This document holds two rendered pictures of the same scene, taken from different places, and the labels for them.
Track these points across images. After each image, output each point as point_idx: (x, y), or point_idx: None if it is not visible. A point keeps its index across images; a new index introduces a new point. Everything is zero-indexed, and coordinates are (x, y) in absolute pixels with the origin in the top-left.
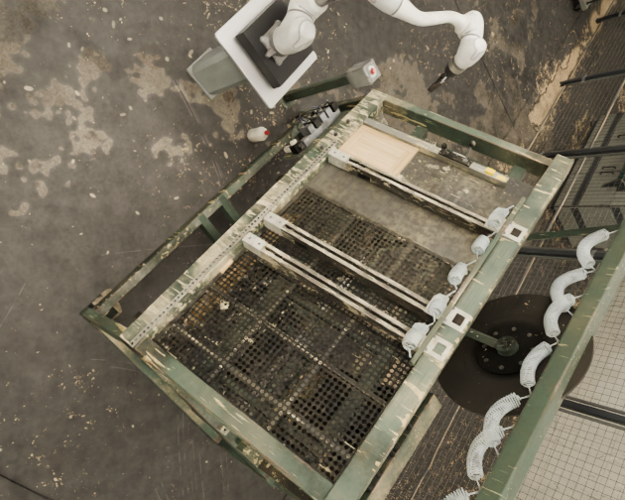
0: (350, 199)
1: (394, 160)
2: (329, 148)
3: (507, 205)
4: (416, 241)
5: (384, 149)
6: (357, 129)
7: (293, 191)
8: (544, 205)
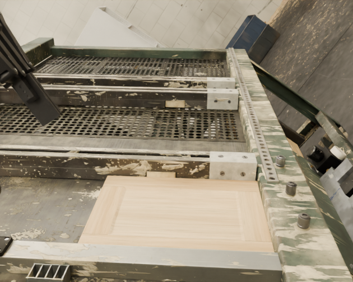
0: (159, 146)
1: (124, 208)
2: (266, 167)
3: None
4: (31, 136)
5: (164, 222)
6: (272, 241)
7: (244, 120)
8: None
